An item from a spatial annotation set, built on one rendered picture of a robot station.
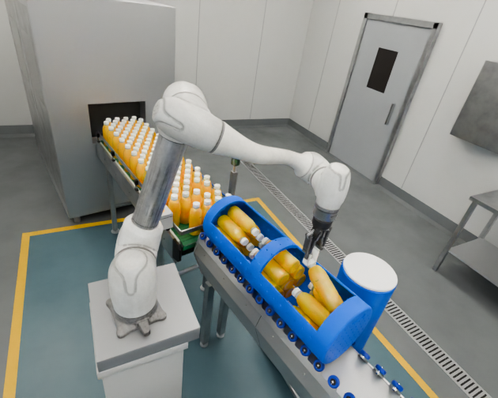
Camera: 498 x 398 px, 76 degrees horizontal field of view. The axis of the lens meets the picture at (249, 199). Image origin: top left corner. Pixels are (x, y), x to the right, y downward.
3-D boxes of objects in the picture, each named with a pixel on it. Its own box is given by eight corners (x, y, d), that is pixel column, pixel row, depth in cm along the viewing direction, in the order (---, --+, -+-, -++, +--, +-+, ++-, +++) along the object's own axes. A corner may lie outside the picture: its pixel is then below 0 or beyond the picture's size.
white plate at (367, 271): (406, 274, 167) (405, 275, 167) (360, 245, 182) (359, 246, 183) (382, 299, 149) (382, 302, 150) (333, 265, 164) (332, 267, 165)
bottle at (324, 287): (331, 308, 130) (307, 268, 136) (345, 301, 127) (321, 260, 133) (326, 313, 124) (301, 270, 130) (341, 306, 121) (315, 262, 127)
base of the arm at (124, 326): (121, 349, 109) (119, 339, 106) (104, 302, 124) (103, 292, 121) (171, 326, 119) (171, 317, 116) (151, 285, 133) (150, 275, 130)
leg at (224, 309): (219, 339, 234) (227, 279, 201) (214, 333, 238) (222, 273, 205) (225, 336, 238) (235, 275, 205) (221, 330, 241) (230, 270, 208)
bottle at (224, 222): (229, 220, 174) (250, 240, 162) (219, 227, 172) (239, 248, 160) (226, 212, 169) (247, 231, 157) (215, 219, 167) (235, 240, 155)
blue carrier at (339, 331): (313, 377, 120) (341, 324, 107) (198, 242, 176) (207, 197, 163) (355, 346, 138) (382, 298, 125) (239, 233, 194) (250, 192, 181)
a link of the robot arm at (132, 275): (108, 321, 111) (100, 278, 99) (115, 281, 126) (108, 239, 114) (156, 317, 115) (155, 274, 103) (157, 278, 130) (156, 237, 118)
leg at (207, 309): (202, 349, 226) (208, 287, 194) (198, 343, 230) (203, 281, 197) (209, 345, 230) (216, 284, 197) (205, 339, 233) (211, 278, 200)
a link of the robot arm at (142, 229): (108, 274, 123) (115, 237, 140) (151, 279, 129) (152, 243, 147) (166, 83, 88) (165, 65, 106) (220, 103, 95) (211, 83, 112)
